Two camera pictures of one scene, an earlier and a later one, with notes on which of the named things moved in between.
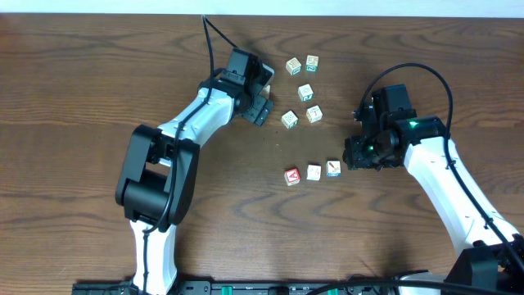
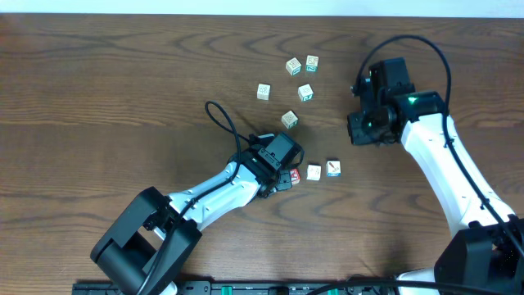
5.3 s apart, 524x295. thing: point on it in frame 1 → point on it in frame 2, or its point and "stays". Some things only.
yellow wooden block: [313, 172] stays
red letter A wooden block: [291, 177] stays
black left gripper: [259, 109] → [281, 180]
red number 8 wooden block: [267, 91] stays
